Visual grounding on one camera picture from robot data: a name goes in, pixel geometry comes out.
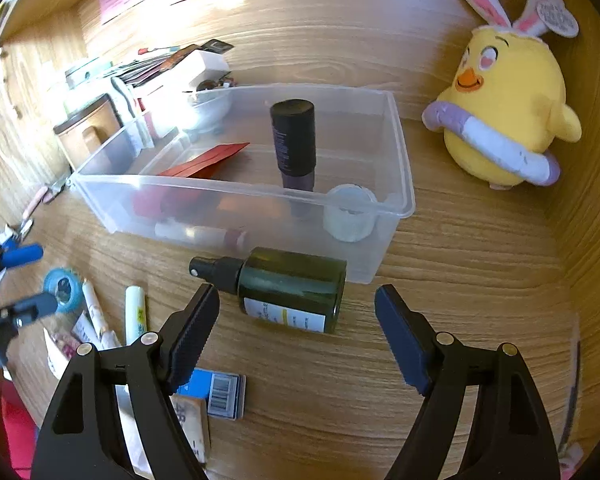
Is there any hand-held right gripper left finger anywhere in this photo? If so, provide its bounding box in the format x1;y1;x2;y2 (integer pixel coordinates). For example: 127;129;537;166
30;283;221;480

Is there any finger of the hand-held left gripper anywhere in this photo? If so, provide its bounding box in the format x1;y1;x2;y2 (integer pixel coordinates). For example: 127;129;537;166
0;242;44;288
0;291;60;339

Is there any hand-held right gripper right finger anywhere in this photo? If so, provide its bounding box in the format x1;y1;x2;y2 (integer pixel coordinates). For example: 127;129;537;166
374;284;563;480

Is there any white lip balm tube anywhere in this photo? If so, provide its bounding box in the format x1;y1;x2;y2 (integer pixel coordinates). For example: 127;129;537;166
125;285;148;346

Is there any dark green spray bottle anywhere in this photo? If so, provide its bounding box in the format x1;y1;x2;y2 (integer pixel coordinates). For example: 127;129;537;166
189;246;348;335

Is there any clear plastic bin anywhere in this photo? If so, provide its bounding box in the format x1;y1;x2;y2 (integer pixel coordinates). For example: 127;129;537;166
70;84;416;285

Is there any printed sachet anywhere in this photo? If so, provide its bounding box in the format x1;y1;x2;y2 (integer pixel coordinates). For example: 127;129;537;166
44;327;81;381

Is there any blue box with barcode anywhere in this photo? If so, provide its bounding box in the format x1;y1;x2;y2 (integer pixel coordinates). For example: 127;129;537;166
177;367;247;421

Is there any thin white printed tube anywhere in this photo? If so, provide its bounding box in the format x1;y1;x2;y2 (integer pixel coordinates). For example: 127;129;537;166
81;279;121;351

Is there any brown paper packet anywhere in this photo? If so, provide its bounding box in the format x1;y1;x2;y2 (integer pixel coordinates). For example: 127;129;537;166
172;394;212;466

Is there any person's orange red clothing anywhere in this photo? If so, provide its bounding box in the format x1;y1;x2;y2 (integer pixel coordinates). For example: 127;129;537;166
0;385;37;473

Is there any brown canister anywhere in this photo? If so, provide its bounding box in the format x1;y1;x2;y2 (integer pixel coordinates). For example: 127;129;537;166
54;94;126;171

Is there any white round jar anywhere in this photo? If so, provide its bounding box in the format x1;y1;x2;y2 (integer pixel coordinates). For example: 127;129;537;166
322;184;381;243

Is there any red card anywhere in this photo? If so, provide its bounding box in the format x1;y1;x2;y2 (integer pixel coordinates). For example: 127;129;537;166
155;142;251;179

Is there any dark bottle with black cap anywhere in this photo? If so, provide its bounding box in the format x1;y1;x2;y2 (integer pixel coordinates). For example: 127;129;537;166
270;99;317;221

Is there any white cardboard box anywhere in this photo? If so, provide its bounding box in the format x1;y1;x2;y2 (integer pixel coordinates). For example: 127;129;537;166
130;50;231;98

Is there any yellow chick plush toy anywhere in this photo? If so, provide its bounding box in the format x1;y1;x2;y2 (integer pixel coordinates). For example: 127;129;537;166
421;0;583;192

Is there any pink handled tool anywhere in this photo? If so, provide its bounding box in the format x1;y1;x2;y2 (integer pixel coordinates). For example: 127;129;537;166
22;185;48;222

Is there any black strap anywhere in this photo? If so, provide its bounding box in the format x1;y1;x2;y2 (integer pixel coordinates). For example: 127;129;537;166
565;340;582;451

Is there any pink plush keychain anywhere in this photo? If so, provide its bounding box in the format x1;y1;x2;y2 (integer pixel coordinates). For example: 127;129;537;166
560;440;587;480

